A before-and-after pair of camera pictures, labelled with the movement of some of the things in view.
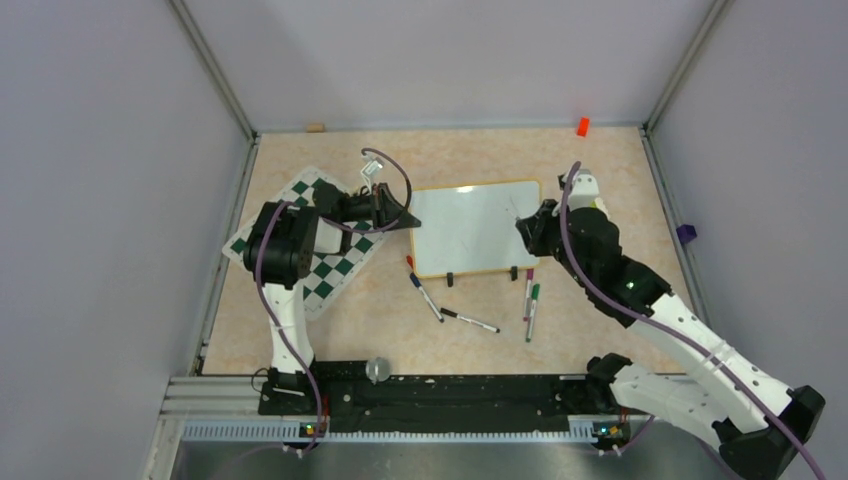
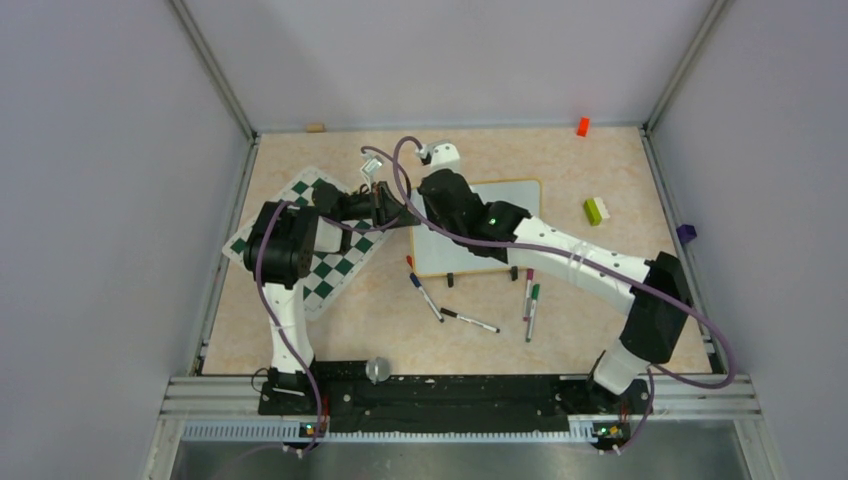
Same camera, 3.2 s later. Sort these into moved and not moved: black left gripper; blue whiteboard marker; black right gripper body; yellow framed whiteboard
Moved: black right gripper body
Not moved: blue whiteboard marker; black left gripper; yellow framed whiteboard
